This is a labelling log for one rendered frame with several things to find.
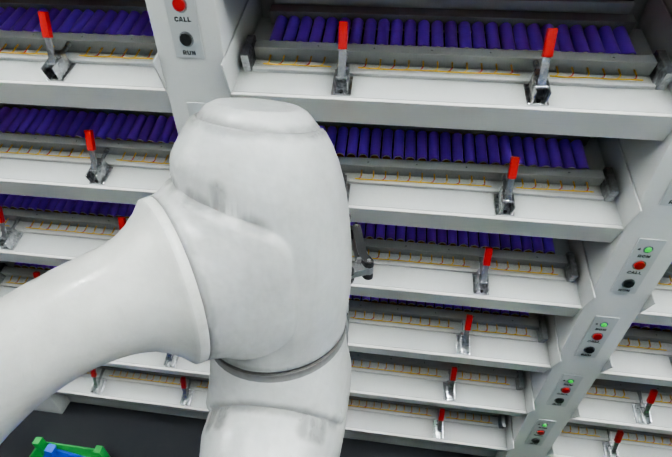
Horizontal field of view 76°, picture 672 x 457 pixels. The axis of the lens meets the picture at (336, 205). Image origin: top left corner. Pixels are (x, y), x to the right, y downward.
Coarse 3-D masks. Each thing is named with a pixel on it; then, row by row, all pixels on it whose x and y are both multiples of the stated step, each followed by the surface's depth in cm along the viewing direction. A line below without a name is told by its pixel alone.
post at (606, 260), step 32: (640, 160) 64; (640, 192) 63; (640, 224) 66; (608, 256) 71; (608, 288) 74; (640, 288) 73; (576, 320) 80; (608, 352) 84; (544, 384) 93; (512, 416) 110; (544, 416) 100; (544, 448) 108
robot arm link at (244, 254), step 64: (192, 128) 23; (256, 128) 22; (320, 128) 25; (192, 192) 22; (256, 192) 22; (320, 192) 24; (128, 256) 22; (192, 256) 21; (256, 256) 22; (320, 256) 25; (0, 320) 20; (64, 320) 20; (128, 320) 21; (192, 320) 21; (256, 320) 23; (320, 320) 27; (0, 384) 19; (64, 384) 21
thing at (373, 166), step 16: (352, 160) 73; (368, 160) 73; (384, 160) 73; (400, 160) 73; (416, 160) 73; (432, 176) 73; (448, 176) 73; (464, 176) 72; (480, 176) 72; (496, 176) 71; (528, 176) 71; (544, 176) 70; (560, 176) 70; (576, 176) 70; (592, 176) 69; (592, 192) 70
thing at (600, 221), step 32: (608, 160) 72; (352, 192) 73; (384, 192) 72; (416, 192) 72; (448, 192) 72; (480, 192) 71; (576, 192) 71; (608, 192) 68; (384, 224) 74; (416, 224) 73; (448, 224) 71; (480, 224) 70; (512, 224) 69; (544, 224) 68; (576, 224) 67; (608, 224) 67
